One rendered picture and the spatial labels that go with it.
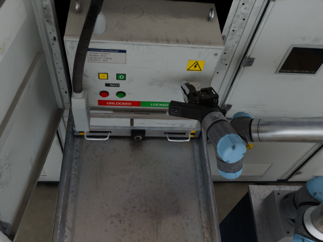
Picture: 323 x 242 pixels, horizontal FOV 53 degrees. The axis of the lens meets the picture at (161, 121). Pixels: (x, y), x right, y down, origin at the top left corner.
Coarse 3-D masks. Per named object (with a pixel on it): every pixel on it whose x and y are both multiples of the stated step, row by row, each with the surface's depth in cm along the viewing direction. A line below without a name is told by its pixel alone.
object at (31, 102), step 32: (0, 0) 80; (0, 32) 81; (32, 32) 106; (0, 64) 89; (32, 64) 109; (0, 96) 92; (32, 96) 115; (0, 128) 94; (32, 128) 120; (0, 160) 99; (32, 160) 126; (0, 192) 102; (32, 192) 124; (0, 224) 102
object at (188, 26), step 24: (72, 0) 106; (120, 0) 109; (144, 0) 110; (168, 0) 112; (72, 24) 100; (120, 24) 102; (144, 24) 103; (168, 24) 105; (192, 24) 106; (216, 24) 107
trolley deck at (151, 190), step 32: (64, 160) 133; (96, 160) 135; (128, 160) 136; (160, 160) 138; (192, 160) 140; (96, 192) 127; (128, 192) 129; (160, 192) 130; (192, 192) 132; (96, 224) 120; (128, 224) 122; (160, 224) 123; (192, 224) 124
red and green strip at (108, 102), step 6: (102, 102) 122; (108, 102) 122; (114, 102) 122; (120, 102) 122; (126, 102) 123; (132, 102) 123; (138, 102) 123; (144, 102) 123; (150, 102) 123; (156, 102) 123; (162, 102) 124; (168, 102) 124
